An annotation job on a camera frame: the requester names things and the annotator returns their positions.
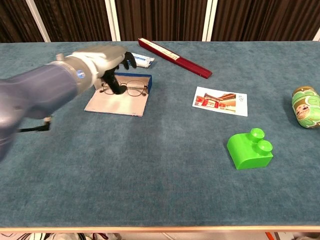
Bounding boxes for dark brown pleated curtain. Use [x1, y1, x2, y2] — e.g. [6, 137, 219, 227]
[0, 0, 320, 43]

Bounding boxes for blue box with flap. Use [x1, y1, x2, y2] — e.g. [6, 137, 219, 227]
[83, 72, 153, 118]

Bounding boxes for green painted doll figure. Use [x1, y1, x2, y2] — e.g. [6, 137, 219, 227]
[291, 85, 320, 129]

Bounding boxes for thin-framed eyeglasses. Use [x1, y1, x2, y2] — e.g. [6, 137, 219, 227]
[99, 80, 149, 98]

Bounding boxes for dark red folded fan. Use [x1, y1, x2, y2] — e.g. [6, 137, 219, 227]
[137, 37, 213, 80]

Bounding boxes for red building postcard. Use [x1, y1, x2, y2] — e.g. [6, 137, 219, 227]
[191, 86, 249, 118]

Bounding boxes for teal table cloth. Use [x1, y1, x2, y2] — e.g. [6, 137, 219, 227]
[0, 40, 320, 229]

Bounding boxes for white blue toothpaste tube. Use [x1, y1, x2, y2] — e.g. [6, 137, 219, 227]
[131, 52, 156, 69]

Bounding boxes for bright green toy block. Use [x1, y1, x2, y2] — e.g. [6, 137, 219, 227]
[226, 127, 275, 171]

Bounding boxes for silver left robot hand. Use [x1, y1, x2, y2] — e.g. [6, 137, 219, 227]
[84, 45, 138, 96]

